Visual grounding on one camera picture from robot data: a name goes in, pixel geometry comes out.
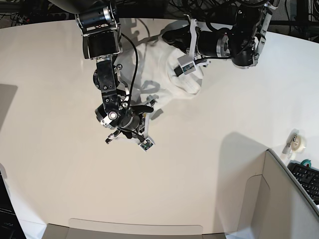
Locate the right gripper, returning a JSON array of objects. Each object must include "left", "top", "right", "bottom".
[{"left": 105, "top": 96, "right": 157, "bottom": 144}]

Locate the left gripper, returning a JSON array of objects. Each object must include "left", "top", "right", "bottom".
[{"left": 162, "top": 14, "right": 229, "bottom": 66}]

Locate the white printed t-shirt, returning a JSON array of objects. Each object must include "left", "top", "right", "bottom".
[{"left": 116, "top": 37, "right": 203, "bottom": 119}]

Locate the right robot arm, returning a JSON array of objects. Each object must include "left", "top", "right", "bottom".
[{"left": 52, "top": 0, "right": 156, "bottom": 150}]

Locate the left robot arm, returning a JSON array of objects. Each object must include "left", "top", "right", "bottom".
[{"left": 162, "top": 0, "right": 278, "bottom": 76}]

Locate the clear tape dispenser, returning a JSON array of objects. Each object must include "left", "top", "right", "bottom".
[{"left": 282, "top": 129, "right": 307, "bottom": 160}]

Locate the black monitor corner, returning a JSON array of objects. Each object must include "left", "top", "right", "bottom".
[{"left": 0, "top": 165, "right": 26, "bottom": 239}]

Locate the beige cardboard box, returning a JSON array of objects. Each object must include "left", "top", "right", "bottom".
[{"left": 43, "top": 149, "right": 319, "bottom": 239}]

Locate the green tape roll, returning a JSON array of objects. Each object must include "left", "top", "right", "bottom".
[{"left": 300, "top": 159, "right": 312, "bottom": 168}]

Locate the black computer keyboard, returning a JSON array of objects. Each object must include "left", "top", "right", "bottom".
[{"left": 288, "top": 163, "right": 319, "bottom": 205}]

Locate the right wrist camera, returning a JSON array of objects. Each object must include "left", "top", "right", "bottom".
[{"left": 139, "top": 137, "right": 155, "bottom": 152}]

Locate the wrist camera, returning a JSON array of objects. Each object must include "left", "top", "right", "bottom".
[
  {"left": 174, "top": 55, "right": 197, "bottom": 77},
  {"left": 139, "top": 137, "right": 155, "bottom": 152}
]

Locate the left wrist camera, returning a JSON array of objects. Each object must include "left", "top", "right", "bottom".
[{"left": 174, "top": 55, "right": 197, "bottom": 77}]

